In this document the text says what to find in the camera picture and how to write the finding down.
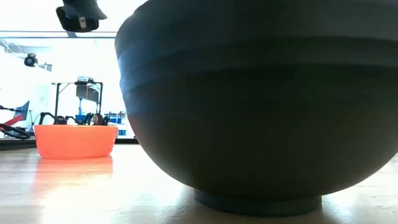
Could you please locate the dark screen on stand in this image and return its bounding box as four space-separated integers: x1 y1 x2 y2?
75 84 101 104

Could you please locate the red background object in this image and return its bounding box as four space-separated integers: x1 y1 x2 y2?
2 115 22 127

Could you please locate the black round hanging device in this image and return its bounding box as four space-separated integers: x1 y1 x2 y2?
23 52 39 68

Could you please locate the black bowl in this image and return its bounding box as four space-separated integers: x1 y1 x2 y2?
114 0 398 218

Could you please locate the black looped cable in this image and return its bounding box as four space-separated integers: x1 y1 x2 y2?
0 123 31 140

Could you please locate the orange bowl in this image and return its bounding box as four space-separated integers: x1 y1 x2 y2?
33 124 119 160

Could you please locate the person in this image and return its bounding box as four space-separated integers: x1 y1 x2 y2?
91 113 105 126

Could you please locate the angled background monitor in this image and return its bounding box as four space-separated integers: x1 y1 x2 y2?
14 100 30 121

